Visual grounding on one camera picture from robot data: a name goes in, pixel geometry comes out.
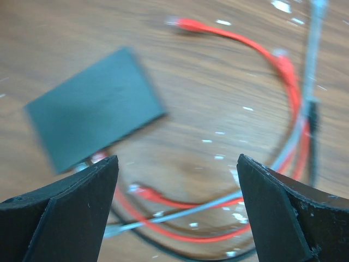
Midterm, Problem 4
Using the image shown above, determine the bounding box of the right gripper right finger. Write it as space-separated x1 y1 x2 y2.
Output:
237 154 348 261

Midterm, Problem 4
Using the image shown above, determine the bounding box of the black ethernet cable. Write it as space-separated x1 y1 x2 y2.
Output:
109 99 321 262

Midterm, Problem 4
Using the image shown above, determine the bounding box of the grey ethernet cable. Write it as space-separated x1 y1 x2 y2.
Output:
73 0 329 239

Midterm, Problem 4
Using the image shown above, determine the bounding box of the black network switch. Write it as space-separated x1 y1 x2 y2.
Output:
25 47 166 174

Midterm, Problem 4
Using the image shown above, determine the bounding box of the red ethernet cable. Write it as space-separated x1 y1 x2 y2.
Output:
91 17 312 244

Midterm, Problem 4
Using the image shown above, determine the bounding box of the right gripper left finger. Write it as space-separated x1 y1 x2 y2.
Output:
1 156 119 261

